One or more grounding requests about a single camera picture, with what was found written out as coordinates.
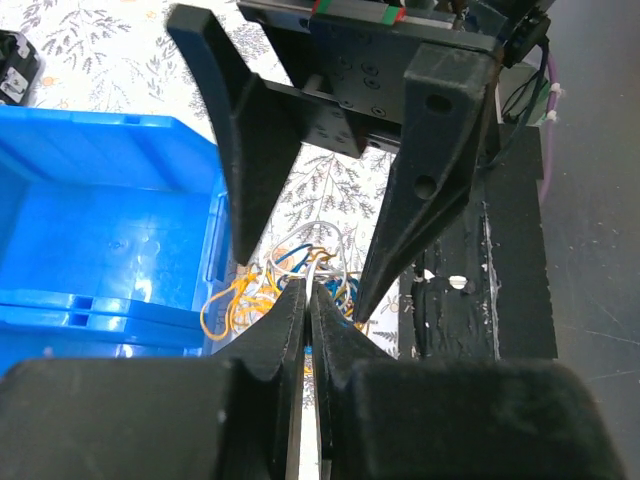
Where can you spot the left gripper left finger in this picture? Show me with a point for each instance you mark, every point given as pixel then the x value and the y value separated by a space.
pixel 232 415

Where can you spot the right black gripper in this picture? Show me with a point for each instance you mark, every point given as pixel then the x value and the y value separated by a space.
pixel 359 70

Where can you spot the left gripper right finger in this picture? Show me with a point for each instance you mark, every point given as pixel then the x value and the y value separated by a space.
pixel 383 418

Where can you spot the blue plastic divided bin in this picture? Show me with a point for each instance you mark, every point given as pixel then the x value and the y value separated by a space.
pixel 114 233

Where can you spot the floral patterned table mat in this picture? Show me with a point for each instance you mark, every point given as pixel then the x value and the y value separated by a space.
pixel 117 57

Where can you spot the black poker chip case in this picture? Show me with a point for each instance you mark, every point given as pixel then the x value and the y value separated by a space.
pixel 21 67

